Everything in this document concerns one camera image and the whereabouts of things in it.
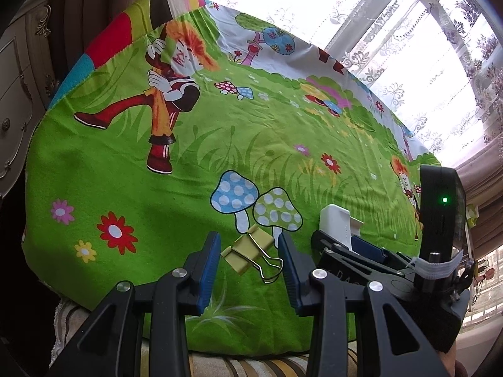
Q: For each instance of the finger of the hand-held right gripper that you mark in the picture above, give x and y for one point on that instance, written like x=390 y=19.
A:
x=365 y=245
x=326 y=241

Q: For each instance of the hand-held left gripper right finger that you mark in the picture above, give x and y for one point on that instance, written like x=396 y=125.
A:
x=290 y=279

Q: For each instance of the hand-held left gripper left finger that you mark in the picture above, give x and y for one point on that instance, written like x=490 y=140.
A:
x=208 y=271

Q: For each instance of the small glossy white box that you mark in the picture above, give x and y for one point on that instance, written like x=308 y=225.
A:
x=334 y=222

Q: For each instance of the yellow binder clip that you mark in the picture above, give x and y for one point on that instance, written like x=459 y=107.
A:
x=245 y=249

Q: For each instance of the person's right forearm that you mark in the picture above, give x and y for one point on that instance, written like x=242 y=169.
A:
x=452 y=363

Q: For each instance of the green tissue pack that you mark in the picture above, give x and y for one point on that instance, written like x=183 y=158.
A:
x=471 y=214

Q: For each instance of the plain pink drape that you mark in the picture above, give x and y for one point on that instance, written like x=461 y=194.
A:
x=483 y=172

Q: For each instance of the striped plush cushion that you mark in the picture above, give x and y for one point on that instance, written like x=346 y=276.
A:
x=255 y=367

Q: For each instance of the green cartoon printed cloth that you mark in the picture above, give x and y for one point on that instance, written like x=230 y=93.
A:
x=235 y=145

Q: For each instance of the white lace curtain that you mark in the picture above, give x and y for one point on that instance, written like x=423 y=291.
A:
x=353 y=15

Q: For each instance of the white carved dresser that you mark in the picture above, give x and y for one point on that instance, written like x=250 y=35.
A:
x=19 y=106

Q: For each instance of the brown drape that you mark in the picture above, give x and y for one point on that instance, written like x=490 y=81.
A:
x=98 y=8

